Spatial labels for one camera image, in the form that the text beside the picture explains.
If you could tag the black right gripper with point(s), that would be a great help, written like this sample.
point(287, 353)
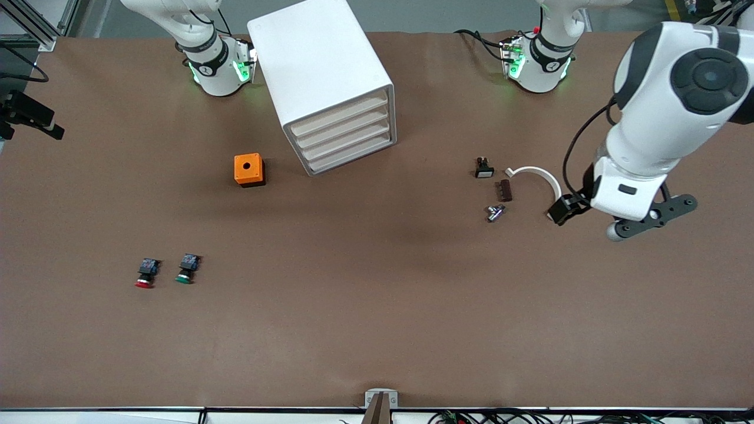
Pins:
point(28, 111)

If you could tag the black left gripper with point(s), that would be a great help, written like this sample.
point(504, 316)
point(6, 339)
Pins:
point(570, 205)

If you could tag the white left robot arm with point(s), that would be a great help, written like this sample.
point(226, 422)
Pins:
point(665, 118)

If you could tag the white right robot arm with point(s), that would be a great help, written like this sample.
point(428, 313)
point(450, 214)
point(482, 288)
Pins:
point(215, 65)

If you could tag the red push button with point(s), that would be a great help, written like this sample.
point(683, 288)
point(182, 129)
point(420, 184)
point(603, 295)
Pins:
point(146, 274)

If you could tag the green push button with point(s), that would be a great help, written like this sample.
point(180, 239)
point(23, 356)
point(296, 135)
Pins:
point(187, 270)

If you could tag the brown terminal block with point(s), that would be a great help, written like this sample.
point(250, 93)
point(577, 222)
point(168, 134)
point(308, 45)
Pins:
point(505, 190)

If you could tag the orange box with hole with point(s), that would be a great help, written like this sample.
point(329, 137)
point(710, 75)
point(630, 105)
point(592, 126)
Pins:
point(247, 168)

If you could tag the white curved plastic bracket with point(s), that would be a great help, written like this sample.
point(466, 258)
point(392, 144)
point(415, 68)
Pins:
point(533, 171)

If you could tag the silver key switch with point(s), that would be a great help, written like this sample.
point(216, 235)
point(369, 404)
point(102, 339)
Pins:
point(495, 212)

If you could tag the black switch with white face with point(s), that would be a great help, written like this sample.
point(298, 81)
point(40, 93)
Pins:
point(484, 169)

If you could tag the aluminium frame profile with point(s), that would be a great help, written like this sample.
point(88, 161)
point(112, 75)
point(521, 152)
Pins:
point(41, 23)

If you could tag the grey mount bracket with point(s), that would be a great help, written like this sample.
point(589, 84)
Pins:
point(381, 403)

